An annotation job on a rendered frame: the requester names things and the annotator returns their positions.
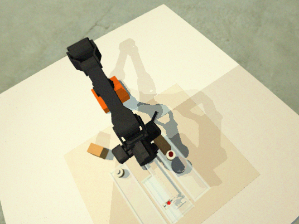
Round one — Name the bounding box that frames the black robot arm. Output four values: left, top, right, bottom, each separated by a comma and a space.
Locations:
66, 37, 159, 166

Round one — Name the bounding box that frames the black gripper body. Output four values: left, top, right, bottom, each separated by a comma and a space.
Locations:
112, 120, 161, 164

